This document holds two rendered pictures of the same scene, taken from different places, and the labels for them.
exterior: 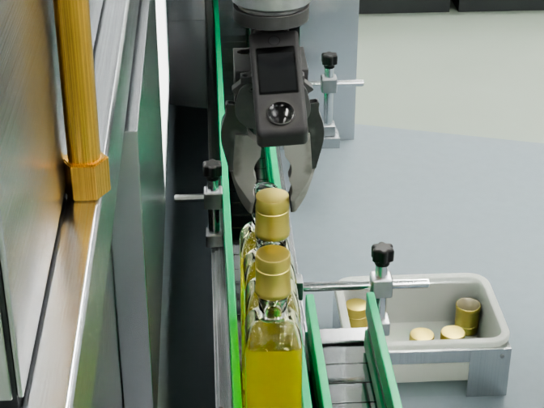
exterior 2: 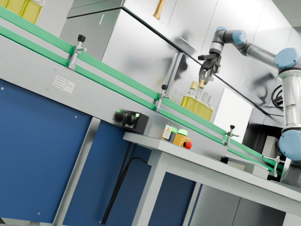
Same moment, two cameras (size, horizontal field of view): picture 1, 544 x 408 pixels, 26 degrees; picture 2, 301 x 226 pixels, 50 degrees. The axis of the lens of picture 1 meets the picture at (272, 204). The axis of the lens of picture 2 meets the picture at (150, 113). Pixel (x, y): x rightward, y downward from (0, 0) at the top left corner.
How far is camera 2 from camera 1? 1.70 m
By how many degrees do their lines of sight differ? 62
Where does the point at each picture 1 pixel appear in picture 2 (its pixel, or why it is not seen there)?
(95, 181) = (156, 15)
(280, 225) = (201, 84)
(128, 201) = (177, 63)
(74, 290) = (142, 7)
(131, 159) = (180, 56)
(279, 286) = (192, 85)
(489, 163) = not seen: outside the picture
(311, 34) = (287, 164)
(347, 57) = not seen: hidden behind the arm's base
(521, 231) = not seen: outside the picture
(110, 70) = (180, 37)
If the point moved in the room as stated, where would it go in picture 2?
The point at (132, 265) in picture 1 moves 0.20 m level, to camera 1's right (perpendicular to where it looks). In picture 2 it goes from (174, 73) to (199, 74)
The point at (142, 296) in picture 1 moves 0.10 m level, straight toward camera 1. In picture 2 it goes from (173, 79) to (162, 71)
